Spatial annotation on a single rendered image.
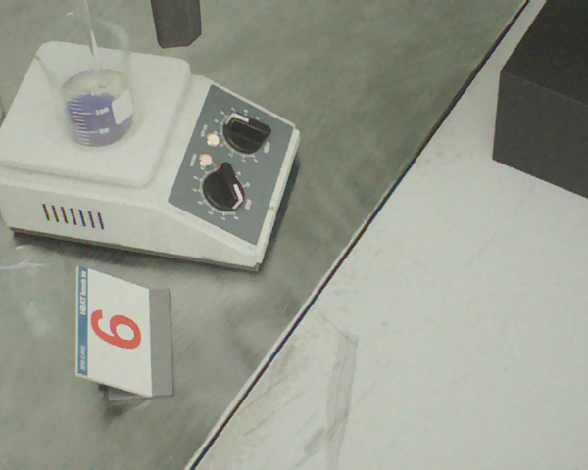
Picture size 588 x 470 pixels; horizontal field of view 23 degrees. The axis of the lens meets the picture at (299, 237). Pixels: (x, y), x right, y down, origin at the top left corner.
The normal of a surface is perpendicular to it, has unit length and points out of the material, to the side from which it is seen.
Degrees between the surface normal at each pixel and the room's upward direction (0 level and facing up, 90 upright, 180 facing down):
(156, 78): 0
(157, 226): 90
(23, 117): 0
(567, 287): 0
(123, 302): 40
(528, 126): 90
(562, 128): 90
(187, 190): 30
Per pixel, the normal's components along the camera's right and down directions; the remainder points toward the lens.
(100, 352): 0.60, -0.53
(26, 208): -0.23, 0.78
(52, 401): -0.05, -0.61
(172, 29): 0.08, 0.79
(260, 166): 0.44, -0.44
